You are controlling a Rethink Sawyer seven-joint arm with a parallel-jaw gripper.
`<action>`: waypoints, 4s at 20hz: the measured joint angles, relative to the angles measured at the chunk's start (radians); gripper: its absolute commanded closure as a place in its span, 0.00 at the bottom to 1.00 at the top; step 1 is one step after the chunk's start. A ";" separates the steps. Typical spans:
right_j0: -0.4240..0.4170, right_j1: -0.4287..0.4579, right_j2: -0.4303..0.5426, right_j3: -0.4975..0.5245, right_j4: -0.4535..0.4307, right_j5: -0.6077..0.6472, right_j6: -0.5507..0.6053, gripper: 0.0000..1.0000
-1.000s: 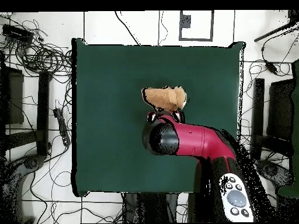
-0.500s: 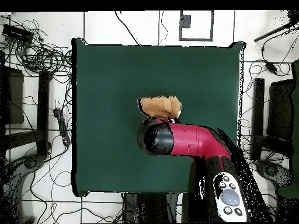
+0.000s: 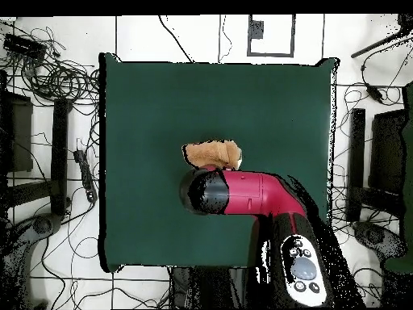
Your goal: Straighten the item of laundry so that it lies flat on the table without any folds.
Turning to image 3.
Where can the tan terry towel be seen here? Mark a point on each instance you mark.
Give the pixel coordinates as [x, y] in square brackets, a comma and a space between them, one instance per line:
[209, 155]

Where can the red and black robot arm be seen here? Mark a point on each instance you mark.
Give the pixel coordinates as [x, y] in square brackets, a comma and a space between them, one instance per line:
[251, 193]

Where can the dark flat panel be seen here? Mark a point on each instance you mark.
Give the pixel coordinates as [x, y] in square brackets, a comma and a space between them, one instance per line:
[387, 151]
[19, 135]

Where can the black flat box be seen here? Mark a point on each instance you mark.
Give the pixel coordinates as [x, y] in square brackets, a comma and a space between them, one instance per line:
[24, 46]

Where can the dark green table cloth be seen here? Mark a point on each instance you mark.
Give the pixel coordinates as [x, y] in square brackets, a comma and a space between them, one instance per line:
[145, 129]

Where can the black power strip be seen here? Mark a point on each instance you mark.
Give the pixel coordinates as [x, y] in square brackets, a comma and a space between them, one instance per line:
[86, 177]

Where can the black stand bar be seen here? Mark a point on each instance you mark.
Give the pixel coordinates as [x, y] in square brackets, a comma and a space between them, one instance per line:
[356, 145]
[59, 145]

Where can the black power adapter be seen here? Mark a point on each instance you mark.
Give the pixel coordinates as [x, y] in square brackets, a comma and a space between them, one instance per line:
[374, 92]

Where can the black slanted rod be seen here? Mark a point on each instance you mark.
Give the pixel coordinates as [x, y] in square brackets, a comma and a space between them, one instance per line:
[377, 43]

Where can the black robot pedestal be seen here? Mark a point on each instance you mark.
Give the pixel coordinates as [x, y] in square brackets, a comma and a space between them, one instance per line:
[209, 287]

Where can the grey square frame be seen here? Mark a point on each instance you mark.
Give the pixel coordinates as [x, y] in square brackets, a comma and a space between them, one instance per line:
[271, 55]

